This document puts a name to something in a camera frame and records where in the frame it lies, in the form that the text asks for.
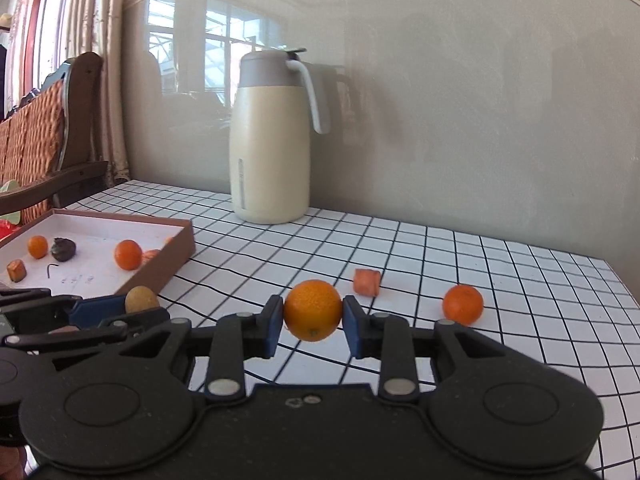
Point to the window with brown frame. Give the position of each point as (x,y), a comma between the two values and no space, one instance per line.
(47,35)

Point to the brown cardboard box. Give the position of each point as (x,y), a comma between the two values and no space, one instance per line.
(100,232)

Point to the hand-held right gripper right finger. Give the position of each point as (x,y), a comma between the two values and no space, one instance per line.
(352,327)

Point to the carrot chunk with dark end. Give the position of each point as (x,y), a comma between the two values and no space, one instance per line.
(16,270)

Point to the dark brown round fruit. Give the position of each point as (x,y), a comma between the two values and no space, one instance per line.
(63,250)

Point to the wooden chair with woven back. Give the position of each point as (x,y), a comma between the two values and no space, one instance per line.
(82,110)

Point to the checked white tablecloth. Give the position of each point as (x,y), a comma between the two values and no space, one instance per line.
(450,260)

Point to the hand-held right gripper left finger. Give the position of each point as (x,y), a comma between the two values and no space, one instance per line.
(272,327)

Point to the beige curtain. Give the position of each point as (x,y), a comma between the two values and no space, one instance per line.
(100,35)

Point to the orange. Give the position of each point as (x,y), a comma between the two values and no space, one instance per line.
(462,304)
(37,247)
(312,310)
(128,254)

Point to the yellow-green round fruit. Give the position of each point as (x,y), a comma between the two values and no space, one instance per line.
(141,297)

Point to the cream thermos jug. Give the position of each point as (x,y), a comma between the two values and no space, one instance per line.
(270,160)

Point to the red object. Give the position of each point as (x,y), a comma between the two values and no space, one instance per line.
(4,230)

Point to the black hex key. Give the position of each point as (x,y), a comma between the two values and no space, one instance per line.
(49,270)

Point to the pale green object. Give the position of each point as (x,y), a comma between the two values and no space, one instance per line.
(11,214)

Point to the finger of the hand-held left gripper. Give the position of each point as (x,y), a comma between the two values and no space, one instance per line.
(140,318)
(97,311)

